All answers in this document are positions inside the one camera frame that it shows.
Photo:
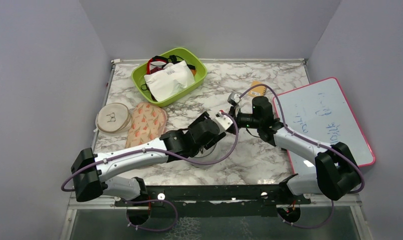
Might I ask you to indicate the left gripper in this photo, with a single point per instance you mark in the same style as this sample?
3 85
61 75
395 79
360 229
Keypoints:
217 137

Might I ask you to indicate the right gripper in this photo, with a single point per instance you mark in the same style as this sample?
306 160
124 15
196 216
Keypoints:
237 117

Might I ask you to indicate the white mesh laundry bag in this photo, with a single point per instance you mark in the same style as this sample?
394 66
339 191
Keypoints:
207 155

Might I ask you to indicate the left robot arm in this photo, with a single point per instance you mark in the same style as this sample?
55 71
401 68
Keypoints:
94 175

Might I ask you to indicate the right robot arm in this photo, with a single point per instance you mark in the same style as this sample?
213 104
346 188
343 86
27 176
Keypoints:
336 172

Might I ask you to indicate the floral peach laundry bag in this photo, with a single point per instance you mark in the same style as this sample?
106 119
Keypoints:
148 122

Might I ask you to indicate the white cloth bag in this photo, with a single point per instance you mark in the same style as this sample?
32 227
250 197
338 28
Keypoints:
168 82

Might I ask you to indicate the round beige laundry bag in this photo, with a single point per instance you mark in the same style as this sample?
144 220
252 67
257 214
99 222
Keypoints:
113 118

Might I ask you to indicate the small orange notebook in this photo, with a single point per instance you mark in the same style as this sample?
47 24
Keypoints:
257 91

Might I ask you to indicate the pink framed whiteboard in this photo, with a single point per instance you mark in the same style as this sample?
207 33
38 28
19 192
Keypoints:
321 111

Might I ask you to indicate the red black garment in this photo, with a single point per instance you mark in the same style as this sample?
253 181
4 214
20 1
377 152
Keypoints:
158 63

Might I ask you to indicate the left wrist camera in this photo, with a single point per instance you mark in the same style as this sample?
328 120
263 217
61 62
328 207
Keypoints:
223 121

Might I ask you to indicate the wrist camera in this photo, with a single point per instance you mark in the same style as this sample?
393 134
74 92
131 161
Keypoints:
234 99
223 121

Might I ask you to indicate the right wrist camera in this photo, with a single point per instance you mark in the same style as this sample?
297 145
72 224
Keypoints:
234 99

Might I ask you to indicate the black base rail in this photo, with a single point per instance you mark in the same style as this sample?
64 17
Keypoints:
206 201

